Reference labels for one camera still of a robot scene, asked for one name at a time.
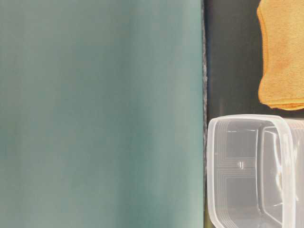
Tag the teal backdrop curtain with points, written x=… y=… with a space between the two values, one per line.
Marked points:
x=101 y=114

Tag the clear plastic container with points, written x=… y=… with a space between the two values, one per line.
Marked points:
x=255 y=171

